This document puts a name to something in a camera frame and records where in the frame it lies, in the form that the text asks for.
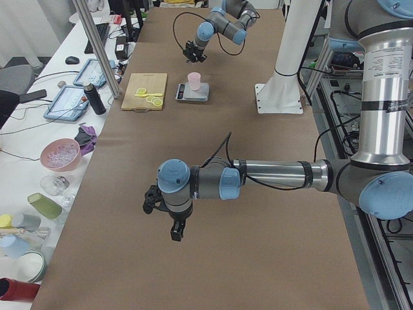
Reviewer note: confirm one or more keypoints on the yellow cup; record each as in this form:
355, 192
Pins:
5, 221

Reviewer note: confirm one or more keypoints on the pink bowl with ice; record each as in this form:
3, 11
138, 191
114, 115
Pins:
61, 155

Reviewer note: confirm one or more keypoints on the aluminium frame post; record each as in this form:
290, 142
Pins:
95, 40

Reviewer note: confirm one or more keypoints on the red cylinder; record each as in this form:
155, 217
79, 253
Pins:
14, 290

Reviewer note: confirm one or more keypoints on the black computer mouse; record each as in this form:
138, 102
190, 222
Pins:
72, 60

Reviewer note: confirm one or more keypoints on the grey cup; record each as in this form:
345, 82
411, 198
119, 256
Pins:
29, 222

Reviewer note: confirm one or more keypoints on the near blue teach pendant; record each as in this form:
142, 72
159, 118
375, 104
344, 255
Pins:
69, 104

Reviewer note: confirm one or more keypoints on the far blue teach pendant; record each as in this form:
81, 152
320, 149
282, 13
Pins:
91, 73

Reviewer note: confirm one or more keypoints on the black thermos bottle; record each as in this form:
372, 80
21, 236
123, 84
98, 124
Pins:
94, 99

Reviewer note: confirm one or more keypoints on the digital kitchen scale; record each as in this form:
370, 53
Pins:
185, 93

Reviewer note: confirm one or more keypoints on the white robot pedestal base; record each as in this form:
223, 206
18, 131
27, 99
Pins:
280, 94

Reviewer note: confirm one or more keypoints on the white green bowl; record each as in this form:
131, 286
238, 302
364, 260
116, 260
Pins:
30, 267

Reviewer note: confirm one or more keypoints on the blue teach pendant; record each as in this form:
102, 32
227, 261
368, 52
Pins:
69, 104
91, 73

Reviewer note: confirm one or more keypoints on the pink plastic cup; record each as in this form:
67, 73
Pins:
194, 80

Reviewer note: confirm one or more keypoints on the yellow plastic knife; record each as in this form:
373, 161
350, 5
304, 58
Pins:
148, 95

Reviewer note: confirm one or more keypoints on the black power box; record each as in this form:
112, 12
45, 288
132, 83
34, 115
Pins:
121, 47

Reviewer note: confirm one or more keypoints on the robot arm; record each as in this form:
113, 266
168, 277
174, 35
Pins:
375, 178
231, 19

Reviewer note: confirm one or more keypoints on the wine glass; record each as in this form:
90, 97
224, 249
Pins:
56, 186

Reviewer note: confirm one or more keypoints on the purple grey cloth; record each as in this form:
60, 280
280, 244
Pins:
86, 138

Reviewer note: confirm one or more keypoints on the black smartphone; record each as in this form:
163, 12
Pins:
32, 96

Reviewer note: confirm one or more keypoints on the light blue cup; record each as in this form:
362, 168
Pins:
14, 246

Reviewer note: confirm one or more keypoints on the green cup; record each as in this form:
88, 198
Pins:
45, 206

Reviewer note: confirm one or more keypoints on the bamboo cutting board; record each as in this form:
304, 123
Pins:
153, 82

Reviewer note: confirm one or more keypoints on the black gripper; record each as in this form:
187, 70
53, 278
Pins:
178, 217
195, 51

